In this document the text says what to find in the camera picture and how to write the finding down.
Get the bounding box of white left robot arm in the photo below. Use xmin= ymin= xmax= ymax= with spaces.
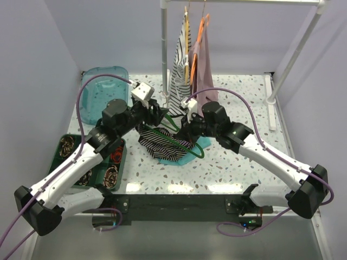
xmin=14 ymin=99 xmax=169 ymax=236

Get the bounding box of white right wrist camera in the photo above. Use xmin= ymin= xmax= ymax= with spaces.
xmin=180 ymin=97 xmax=198 ymax=123

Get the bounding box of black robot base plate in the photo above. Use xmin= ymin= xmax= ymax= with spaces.
xmin=99 ymin=194 xmax=273 ymax=228

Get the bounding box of yellow hanger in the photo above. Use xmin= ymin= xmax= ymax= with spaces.
xmin=184 ymin=3 xmax=190 ymax=85

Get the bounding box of white clothes rack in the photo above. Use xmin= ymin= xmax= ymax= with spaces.
xmin=160 ymin=1 xmax=329 ymax=131

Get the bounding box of brown floral hair tie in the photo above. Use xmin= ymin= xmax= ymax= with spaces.
xmin=104 ymin=165 xmax=120 ymax=189

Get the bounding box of red black hair tie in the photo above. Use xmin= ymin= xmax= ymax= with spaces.
xmin=111 ymin=147 xmax=125 ymax=165

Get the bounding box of orange hanger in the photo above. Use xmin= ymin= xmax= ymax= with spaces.
xmin=190 ymin=14 xmax=210 ymax=86

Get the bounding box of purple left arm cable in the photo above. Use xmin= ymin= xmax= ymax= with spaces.
xmin=0 ymin=73 xmax=136 ymax=258

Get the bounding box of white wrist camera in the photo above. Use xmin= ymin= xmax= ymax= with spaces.
xmin=180 ymin=97 xmax=198 ymax=123
xmin=131 ymin=82 xmax=155 ymax=108

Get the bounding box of black white hair tie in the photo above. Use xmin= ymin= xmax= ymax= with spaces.
xmin=78 ymin=170 xmax=93 ymax=187

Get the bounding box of leopard print hair tie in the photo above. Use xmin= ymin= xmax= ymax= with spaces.
xmin=59 ymin=136 xmax=75 ymax=159

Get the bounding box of teal transparent plastic bin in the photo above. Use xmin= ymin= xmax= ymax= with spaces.
xmin=80 ymin=66 xmax=129 ymax=125

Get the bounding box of dark green organizer tray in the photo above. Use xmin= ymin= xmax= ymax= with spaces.
xmin=48 ymin=134 xmax=127 ymax=191

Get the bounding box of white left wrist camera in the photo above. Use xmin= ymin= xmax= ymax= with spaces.
xmin=131 ymin=82 xmax=155 ymax=108

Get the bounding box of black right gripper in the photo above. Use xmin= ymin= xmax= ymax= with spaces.
xmin=176 ymin=111 xmax=219 ymax=145

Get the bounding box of pink tank top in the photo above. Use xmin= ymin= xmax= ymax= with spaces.
xmin=188 ymin=27 xmax=220 ymax=103

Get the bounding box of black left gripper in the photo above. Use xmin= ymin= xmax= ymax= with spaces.
xmin=118 ymin=99 xmax=169 ymax=137

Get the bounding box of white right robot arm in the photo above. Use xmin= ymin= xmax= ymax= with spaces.
xmin=177 ymin=98 xmax=329 ymax=219

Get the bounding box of teal tank top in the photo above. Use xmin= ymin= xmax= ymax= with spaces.
xmin=157 ymin=136 xmax=212 ymax=166

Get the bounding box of green hanger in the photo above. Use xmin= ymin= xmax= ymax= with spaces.
xmin=141 ymin=114 xmax=204 ymax=163

